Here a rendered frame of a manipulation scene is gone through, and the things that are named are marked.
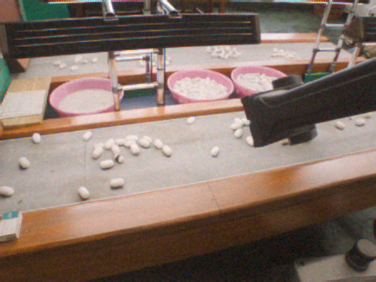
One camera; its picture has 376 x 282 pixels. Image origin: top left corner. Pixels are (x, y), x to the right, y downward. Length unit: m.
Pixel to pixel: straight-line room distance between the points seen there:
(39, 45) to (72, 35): 0.08
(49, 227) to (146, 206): 0.21
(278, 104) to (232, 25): 0.43
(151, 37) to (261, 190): 0.46
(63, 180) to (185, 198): 0.33
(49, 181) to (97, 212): 0.19
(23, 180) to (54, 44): 0.36
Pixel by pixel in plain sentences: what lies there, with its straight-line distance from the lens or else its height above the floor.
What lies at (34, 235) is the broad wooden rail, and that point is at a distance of 0.68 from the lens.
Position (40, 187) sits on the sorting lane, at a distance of 0.80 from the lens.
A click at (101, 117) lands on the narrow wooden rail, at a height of 0.76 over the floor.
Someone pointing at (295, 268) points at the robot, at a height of 0.47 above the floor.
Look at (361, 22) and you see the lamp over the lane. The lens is 1.03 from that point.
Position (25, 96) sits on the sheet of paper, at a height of 0.78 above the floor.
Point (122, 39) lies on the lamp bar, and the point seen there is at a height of 1.07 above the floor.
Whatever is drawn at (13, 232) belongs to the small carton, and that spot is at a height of 0.78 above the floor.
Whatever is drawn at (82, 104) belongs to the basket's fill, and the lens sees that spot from 1.10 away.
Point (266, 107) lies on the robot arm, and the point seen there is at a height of 1.10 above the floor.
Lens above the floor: 1.29
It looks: 38 degrees down
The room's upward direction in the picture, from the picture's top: 4 degrees clockwise
